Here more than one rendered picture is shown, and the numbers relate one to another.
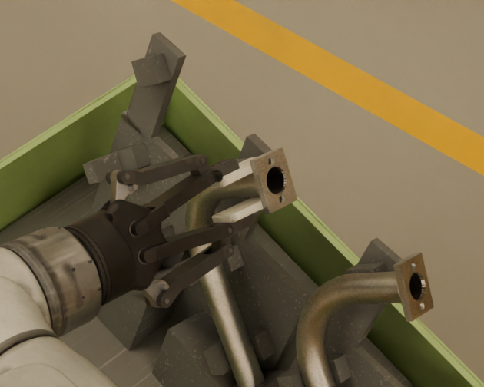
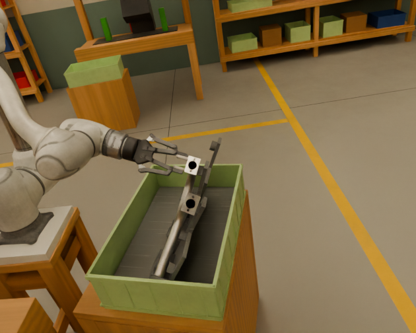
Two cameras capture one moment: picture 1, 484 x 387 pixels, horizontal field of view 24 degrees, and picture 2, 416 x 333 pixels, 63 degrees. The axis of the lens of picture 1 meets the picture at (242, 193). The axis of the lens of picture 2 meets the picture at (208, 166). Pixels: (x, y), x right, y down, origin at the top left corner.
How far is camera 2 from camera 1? 0.89 m
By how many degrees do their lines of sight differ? 45
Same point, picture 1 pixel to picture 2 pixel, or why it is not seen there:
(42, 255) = (113, 132)
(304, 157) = (344, 278)
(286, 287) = not seen: hidden behind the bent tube
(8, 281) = (98, 128)
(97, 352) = (170, 219)
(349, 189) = (350, 296)
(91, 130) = (215, 172)
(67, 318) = (107, 148)
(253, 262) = not seen: hidden behind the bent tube
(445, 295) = not seen: outside the picture
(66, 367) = (76, 137)
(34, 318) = (92, 134)
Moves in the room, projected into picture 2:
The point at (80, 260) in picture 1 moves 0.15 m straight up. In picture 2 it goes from (119, 138) to (103, 92)
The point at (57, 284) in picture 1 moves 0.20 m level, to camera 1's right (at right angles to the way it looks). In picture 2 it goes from (109, 138) to (139, 160)
